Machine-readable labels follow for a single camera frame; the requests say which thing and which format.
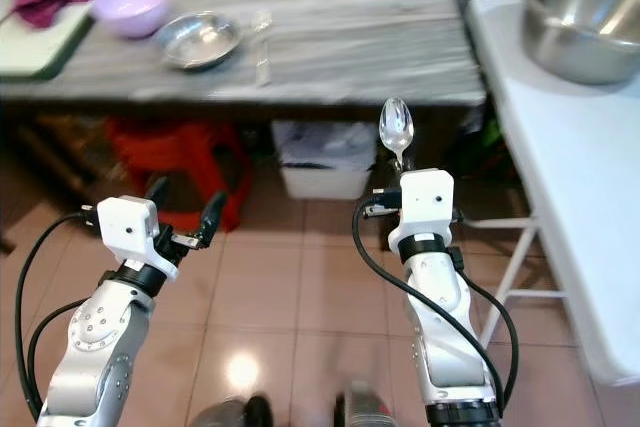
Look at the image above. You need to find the steel spoon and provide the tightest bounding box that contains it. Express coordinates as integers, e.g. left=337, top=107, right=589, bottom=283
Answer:
left=377, top=96, right=416, bottom=174

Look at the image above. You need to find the black robot leg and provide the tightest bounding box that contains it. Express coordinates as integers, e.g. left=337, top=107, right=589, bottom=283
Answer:
left=334, top=386, right=393, bottom=427
left=189, top=394, right=272, bottom=427

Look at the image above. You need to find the pale green cutting board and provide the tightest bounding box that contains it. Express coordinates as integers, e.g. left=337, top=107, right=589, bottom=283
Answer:
left=0, top=5, right=97, bottom=81

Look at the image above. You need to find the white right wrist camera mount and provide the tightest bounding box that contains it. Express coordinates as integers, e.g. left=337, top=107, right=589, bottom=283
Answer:
left=386, top=168, right=455, bottom=254

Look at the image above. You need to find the black left robot leg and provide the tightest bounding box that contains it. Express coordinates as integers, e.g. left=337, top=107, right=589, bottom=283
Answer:
left=189, top=394, right=272, bottom=427

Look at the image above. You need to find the black right robot leg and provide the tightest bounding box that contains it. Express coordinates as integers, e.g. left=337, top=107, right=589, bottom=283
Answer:
left=334, top=386, right=393, bottom=427

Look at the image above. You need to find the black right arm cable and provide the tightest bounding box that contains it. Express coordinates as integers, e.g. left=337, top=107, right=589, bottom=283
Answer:
left=352, top=202, right=521, bottom=413

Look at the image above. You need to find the shallow steel bowl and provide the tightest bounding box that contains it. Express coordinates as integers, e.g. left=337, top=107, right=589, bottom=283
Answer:
left=156, top=11, right=244, bottom=73

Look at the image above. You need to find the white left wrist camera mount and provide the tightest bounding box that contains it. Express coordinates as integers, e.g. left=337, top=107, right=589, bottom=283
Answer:
left=96, top=194, right=177, bottom=284

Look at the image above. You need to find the white plastic storage box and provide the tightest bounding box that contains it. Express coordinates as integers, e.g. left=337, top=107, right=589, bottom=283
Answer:
left=271, top=119, right=372, bottom=201

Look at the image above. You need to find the green plant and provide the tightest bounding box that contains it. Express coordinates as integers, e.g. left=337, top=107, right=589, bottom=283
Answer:
left=444, top=105, right=493, bottom=185

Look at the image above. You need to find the white metal table frame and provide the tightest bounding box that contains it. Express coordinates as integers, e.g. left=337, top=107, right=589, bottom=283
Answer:
left=454, top=205, right=577, bottom=350

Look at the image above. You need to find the large deep steel bowl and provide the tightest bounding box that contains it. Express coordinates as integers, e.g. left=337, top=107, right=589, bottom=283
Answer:
left=519, top=0, right=640, bottom=87

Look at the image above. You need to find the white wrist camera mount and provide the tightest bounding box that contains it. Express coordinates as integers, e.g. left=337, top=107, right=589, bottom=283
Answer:
left=96, top=194, right=177, bottom=284
left=386, top=168, right=455, bottom=254

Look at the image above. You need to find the red plastic stool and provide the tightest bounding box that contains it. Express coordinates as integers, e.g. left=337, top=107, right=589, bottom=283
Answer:
left=104, top=116, right=243, bottom=234

